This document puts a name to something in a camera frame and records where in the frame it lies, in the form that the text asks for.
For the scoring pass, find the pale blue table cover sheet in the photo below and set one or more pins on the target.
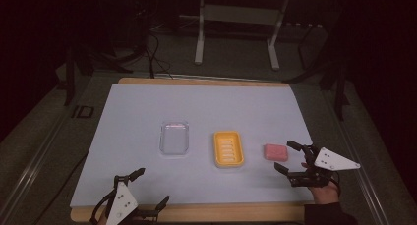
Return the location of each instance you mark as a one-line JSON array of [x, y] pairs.
[[157, 172]]

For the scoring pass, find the pink soap bar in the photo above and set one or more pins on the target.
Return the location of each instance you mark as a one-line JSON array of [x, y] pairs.
[[276, 152]]

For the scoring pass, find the yellow soap dish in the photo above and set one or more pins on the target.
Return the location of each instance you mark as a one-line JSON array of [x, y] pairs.
[[228, 148]]

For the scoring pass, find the black floor bracket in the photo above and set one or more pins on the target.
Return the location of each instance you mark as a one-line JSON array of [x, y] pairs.
[[82, 112]]

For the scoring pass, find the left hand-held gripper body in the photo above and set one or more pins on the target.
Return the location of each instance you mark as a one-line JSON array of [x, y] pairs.
[[122, 200]]

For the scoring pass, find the metal floor rail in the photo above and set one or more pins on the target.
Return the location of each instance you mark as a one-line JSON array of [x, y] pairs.
[[364, 176], [31, 167]]

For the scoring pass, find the white metal stand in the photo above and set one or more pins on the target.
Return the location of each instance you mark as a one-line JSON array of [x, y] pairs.
[[239, 15]]

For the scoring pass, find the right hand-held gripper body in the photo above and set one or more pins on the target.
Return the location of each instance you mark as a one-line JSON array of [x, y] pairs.
[[329, 161]]

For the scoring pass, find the black stand legs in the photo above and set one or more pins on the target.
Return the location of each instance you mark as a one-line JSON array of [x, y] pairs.
[[341, 90], [69, 77]]

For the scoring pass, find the person's right hand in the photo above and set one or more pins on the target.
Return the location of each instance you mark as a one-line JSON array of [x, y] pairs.
[[325, 194]]

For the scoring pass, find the person's left hand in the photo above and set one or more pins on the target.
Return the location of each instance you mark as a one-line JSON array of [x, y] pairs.
[[102, 220]]

